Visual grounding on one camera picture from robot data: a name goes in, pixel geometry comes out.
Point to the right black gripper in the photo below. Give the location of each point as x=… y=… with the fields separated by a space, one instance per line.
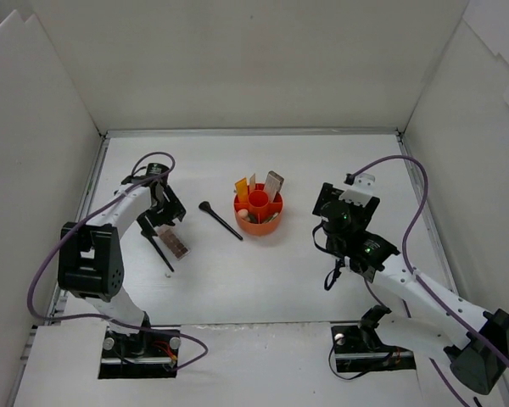
x=322 y=199

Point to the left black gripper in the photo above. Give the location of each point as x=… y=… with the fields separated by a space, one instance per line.
x=165 y=213

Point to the green lip balm stick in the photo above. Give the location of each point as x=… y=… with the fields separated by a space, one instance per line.
x=271 y=218

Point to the beige makeup sponge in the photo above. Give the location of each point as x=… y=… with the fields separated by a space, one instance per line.
x=243 y=213

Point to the orange sunscreen tube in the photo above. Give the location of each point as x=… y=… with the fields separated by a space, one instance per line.
x=242 y=190

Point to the beige concealer tube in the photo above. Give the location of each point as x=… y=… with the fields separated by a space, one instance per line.
x=252 y=182

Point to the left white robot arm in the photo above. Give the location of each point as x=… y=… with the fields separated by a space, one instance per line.
x=91 y=264

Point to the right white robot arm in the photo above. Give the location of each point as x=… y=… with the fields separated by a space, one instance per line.
x=472 y=341

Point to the small black makeup brush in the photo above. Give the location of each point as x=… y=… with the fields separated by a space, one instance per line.
x=159 y=250

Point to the large black makeup brush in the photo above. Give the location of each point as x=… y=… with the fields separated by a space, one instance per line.
x=206 y=207

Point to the brown eyeshadow palette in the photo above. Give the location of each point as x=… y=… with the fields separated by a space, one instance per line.
x=173 y=242

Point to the orange round organizer container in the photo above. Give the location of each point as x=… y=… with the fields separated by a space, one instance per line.
x=259 y=205

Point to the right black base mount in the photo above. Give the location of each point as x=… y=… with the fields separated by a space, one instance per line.
x=358 y=351

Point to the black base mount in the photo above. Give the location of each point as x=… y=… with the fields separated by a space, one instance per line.
x=146 y=355
x=358 y=351

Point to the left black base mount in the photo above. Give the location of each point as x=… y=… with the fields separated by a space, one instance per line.
x=146 y=355

